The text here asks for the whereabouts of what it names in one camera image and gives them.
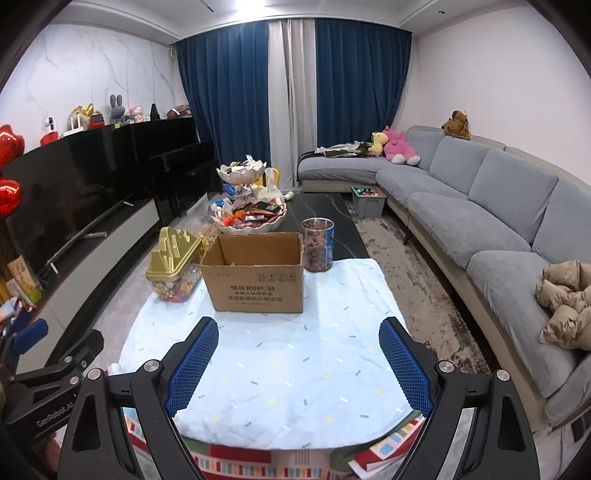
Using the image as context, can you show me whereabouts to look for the brown cardboard box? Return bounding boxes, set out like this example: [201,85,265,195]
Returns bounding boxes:
[199,232,304,313]

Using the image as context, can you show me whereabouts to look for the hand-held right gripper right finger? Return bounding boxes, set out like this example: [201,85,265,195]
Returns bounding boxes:
[379,317,541,480]

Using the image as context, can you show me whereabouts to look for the red heart balloon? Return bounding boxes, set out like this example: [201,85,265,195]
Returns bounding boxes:
[0,124,26,169]
[0,178,24,220]

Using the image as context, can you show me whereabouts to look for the blue curtain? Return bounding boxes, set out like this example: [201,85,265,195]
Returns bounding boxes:
[173,21,271,174]
[314,18,413,151]

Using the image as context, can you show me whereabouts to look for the beige plush on sofa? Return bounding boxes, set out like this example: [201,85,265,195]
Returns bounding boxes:
[534,259,591,352]

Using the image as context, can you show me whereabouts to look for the black upright piano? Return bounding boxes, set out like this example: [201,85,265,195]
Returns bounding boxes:
[111,116,218,227]

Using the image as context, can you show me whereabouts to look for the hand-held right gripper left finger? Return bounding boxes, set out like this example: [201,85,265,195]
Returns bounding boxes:
[58,316,220,480]

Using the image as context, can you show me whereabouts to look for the light blue sprinkle cloth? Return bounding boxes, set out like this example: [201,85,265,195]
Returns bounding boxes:
[119,257,428,450]

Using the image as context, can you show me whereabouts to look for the gold lid candy container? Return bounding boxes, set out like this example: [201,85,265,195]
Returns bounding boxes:
[145,226,204,303]

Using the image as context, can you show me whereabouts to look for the white swan plush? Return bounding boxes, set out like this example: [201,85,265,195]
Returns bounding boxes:
[262,168,296,200]

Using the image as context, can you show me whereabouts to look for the clear bag of peanuts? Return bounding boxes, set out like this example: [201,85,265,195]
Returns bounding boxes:
[196,222,220,250]

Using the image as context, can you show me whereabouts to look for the pile of assorted snack packets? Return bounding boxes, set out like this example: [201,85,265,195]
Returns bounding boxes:
[221,157,266,174]
[211,196,286,229]

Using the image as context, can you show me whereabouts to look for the colourful striped mat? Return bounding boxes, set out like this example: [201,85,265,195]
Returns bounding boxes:
[122,408,430,480]

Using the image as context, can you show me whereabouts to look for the grey corner sofa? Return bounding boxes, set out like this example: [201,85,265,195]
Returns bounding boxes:
[297,126,591,432]

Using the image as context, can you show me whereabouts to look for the pink plush toy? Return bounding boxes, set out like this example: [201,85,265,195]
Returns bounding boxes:
[382,126,422,166]

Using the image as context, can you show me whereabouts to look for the black flat television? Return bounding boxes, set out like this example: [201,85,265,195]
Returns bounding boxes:
[0,126,139,273]

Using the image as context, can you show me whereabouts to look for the brown plush toy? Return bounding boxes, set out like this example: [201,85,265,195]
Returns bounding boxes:
[441,110,471,140]

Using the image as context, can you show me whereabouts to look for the grey patterned rug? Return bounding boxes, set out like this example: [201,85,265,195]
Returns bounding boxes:
[344,203,490,370]

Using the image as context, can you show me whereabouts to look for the clear jar of brown nuts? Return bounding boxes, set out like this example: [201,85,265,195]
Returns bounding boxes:
[301,218,335,273]

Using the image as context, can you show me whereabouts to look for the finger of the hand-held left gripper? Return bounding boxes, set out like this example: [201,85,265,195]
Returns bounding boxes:
[0,319,49,370]
[9,329,105,386]

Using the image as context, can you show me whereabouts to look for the white sheer curtain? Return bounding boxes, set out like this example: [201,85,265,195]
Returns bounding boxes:
[267,19,319,190]

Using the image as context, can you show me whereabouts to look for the white two-tier shell stand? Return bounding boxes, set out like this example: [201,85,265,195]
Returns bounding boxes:
[209,157,288,235]

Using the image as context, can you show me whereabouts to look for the crumpled clothes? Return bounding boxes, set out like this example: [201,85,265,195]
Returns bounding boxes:
[315,141,372,158]

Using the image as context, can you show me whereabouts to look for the grey storage bin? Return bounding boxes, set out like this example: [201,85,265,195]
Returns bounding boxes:
[351,185,387,219]

